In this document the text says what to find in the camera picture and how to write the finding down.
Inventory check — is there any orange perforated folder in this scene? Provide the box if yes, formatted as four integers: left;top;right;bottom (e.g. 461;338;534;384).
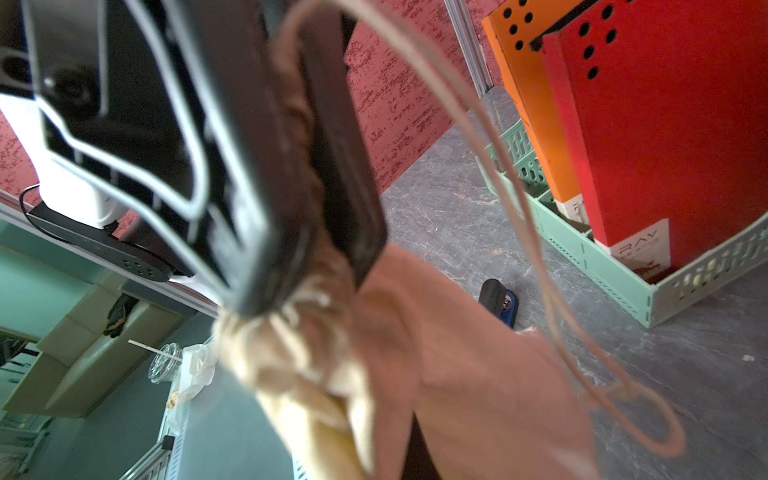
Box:
481;0;589;225

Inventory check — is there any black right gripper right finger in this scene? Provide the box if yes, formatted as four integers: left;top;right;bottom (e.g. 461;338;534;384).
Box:
300;11;388;286

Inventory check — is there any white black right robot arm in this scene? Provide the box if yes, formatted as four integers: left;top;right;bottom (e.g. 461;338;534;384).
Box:
1;1;387;316

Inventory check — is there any green plastic file organizer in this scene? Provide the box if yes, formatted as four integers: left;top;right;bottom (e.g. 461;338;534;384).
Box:
500;121;767;328

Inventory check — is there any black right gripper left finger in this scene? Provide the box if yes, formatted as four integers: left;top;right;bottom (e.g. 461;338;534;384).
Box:
20;1;314;317

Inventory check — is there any beige cloth drawstring soil bag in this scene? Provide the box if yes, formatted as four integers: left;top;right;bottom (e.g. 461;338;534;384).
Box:
212;0;688;480

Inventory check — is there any red perforated folder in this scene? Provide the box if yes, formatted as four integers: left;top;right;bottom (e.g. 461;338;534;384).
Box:
539;0;767;281

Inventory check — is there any blue black stapler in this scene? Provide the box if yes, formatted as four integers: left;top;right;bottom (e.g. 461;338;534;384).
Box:
478;279;519;329

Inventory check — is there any aluminium left corner post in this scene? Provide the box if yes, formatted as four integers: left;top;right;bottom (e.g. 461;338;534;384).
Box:
444;0;494;97

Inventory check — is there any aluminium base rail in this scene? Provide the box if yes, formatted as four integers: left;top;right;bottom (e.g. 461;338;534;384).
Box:
120;435;175;480

